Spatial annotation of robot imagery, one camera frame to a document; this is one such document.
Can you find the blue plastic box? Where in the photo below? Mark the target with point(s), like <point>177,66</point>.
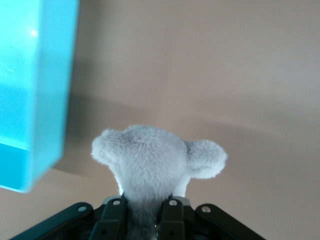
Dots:
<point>25,100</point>

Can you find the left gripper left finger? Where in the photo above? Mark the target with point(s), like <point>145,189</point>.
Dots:
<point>112,222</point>

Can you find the grey plush animal toy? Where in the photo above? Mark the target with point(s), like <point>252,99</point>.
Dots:
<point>155,162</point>

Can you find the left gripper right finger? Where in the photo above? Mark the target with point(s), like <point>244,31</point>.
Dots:
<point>172,222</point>

